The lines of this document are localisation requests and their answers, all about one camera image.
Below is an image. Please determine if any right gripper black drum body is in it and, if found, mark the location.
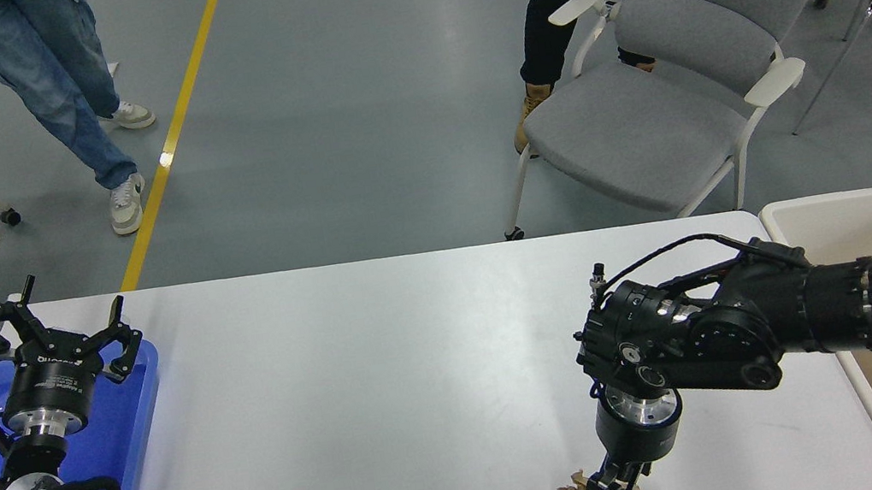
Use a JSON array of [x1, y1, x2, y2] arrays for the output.
[[592, 395, 688, 478]]

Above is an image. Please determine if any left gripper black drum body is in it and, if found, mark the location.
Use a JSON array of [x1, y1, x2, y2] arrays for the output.
[[0, 325, 115, 427]]

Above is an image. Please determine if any yellow floor tape line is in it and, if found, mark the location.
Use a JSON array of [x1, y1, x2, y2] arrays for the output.
[[77, 0, 274, 292]]

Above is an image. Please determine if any grey padded armchair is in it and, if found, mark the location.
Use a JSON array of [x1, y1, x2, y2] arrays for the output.
[[470, 0, 871, 245]]

